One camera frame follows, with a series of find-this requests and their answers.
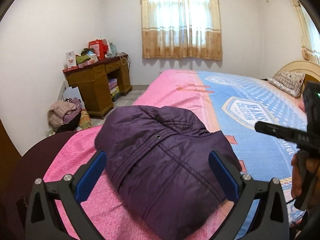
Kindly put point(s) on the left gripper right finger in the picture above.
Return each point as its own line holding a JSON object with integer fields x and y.
{"x": 270, "y": 220}

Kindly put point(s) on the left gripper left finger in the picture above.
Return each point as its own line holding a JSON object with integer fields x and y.
{"x": 43, "y": 220}

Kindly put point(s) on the purple quilted jacket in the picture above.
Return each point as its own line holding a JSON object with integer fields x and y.
{"x": 157, "y": 161}

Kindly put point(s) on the clothes pile on floor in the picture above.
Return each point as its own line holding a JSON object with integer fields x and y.
{"x": 63, "y": 112}

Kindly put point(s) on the person's right hand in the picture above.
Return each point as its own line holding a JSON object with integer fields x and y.
{"x": 305, "y": 181}

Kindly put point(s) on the grey patterned pillow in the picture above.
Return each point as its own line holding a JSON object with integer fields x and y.
{"x": 289, "y": 82}

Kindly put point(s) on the cream wooden headboard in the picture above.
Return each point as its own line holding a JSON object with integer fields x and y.
{"x": 310, "y": 69}

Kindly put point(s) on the side window curtain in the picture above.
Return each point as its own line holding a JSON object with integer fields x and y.
{"x": 309, "y": 33}

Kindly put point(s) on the brown wooden desk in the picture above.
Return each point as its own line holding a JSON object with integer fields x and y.
{"x": 92, "y": 82}

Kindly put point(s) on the white card on desk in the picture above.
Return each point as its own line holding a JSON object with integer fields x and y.
{"x": 71, "y": 59}

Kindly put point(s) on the far window curtain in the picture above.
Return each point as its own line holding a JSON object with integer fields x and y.
{"x": 178, "y": 29}

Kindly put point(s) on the red box on desk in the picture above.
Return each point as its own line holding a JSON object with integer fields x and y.
{"x": 100, "y": 47}

